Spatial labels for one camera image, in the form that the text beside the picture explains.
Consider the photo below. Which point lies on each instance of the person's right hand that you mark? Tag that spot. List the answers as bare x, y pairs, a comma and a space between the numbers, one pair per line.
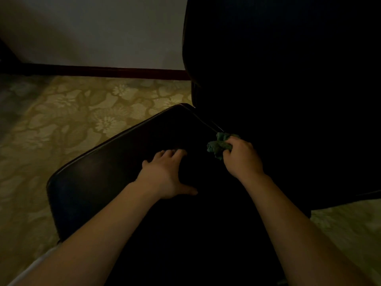
242, 160

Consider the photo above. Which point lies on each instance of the person's left hand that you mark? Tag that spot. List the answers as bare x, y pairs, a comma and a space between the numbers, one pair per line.
162, 175

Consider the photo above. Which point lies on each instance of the green cleaning cloth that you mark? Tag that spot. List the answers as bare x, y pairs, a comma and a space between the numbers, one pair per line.
218, 145

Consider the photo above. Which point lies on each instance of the black leather chair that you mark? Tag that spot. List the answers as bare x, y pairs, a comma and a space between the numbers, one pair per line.
119, 169

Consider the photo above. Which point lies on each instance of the person's right forearm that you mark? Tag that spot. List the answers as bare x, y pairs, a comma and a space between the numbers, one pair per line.
297, 241

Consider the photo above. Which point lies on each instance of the person's left forearm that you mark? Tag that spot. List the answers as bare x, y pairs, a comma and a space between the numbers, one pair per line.
89, 244

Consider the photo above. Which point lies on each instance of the dark red baseboard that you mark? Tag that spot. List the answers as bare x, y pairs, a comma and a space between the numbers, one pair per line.
104, 71

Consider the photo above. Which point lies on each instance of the dark red wooden table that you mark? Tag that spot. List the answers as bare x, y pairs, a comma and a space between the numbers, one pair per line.
7, 59

